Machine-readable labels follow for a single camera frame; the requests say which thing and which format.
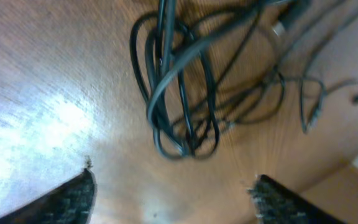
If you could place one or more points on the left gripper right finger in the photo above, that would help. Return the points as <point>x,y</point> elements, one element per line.
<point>276,204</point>

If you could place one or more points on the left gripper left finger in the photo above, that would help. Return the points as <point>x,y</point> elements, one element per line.
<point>71,202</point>

